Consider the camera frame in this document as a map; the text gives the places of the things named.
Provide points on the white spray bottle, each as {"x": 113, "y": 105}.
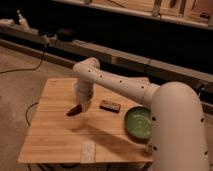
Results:
{"x": 23, "y": 22}

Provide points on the black device on ledge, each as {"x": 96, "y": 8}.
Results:
{"x": 66, "y": 35}

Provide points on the green bowl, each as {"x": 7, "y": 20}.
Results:
{"x": 137, "y": 122}

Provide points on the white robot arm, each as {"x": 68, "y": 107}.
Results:
{"x": 178, "y": 126}

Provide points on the wooden table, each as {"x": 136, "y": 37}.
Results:
{"x": 54, "y": 137}

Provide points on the small white bottle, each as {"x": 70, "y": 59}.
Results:
{"x": 148, "y": 148}

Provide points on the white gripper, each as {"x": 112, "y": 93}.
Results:
{"x": 85, "y": 105}

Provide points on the brown rectangular block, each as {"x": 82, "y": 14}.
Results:
{"x": 110, "y": 106}

